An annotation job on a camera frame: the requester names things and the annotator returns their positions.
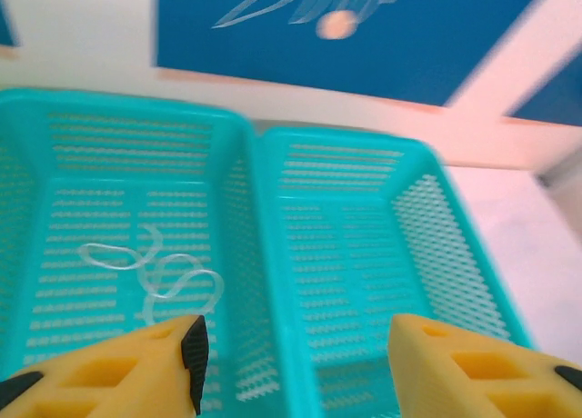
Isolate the blue floral wall panel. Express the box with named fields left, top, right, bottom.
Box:
left=502, top=49, right=582, bottom=128
left=0, top=0, right=20, bottom=47
left=156, top=0, right=554, bottom=108

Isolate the teal plastic mesh basket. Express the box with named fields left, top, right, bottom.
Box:
left=0, top=88, right=319, bottom=418
left=254, top=126, right=540, bottom=418

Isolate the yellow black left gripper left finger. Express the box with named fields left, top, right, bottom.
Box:
left=0, top=314, right=208, bottom=418

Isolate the thin translucent white cable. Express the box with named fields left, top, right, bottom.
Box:
left=76, top=224, right=226, bottom=329

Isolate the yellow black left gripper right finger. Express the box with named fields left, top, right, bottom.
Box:
left=386, top=313, right=582, bottom=418

